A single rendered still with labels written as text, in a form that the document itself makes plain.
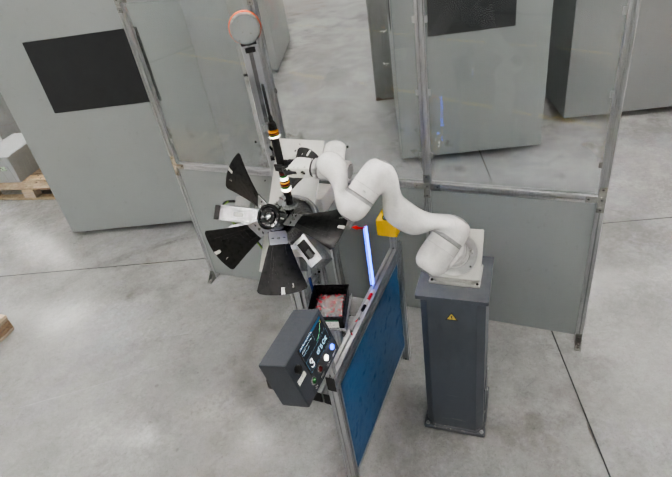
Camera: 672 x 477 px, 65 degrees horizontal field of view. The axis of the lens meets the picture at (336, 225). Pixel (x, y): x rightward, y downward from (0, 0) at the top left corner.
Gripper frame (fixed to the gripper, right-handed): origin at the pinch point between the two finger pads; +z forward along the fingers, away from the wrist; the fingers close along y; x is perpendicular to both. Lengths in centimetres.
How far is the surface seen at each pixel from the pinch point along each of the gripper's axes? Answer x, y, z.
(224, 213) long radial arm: -36, 7, 44
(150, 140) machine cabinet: -64, 126, 197
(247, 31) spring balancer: 40, 57, 39
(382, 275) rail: -60, 7, -38
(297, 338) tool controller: -20, -71, -38
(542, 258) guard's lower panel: -87, 70, -106
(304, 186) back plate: -28.2, 28.1, 7.0
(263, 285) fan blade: -48, -24, 7
